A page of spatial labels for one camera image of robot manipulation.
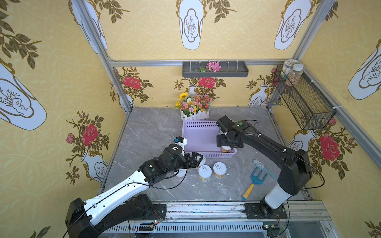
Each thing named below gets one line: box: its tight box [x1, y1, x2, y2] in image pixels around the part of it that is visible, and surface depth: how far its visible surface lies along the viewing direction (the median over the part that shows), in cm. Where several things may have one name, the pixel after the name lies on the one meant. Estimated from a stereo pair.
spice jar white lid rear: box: [280, 59, 298, 80], surface depth 87 cm
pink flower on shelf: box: [205, 60, 222, 72], surface depth 90 cm
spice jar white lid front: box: [285, 63, 305, 87], surface depth 82 cm
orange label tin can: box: [212, 161, 228, 179], surface depth 85 cm
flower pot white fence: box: [175, 92, 214, 121], surface depth 105 cm
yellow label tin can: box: [197, 164, 213, 182], surface depth 84 cm
